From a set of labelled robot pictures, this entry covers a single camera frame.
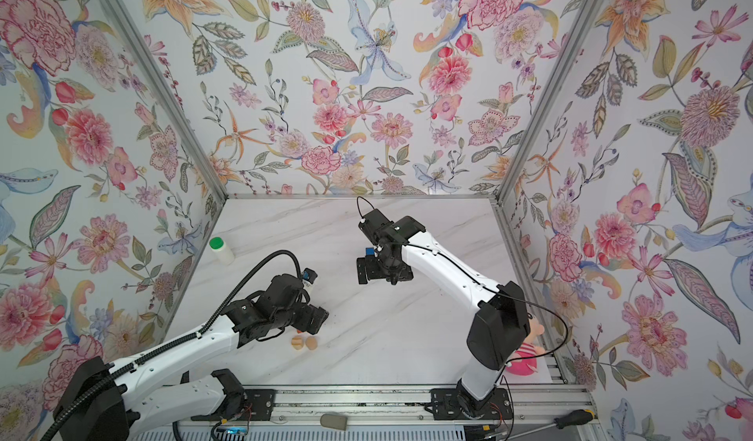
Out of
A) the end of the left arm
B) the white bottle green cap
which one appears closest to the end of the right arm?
the end of the left arm

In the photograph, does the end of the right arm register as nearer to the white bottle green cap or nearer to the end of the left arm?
the end of the left arm

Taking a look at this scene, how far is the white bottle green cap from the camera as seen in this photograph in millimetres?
971
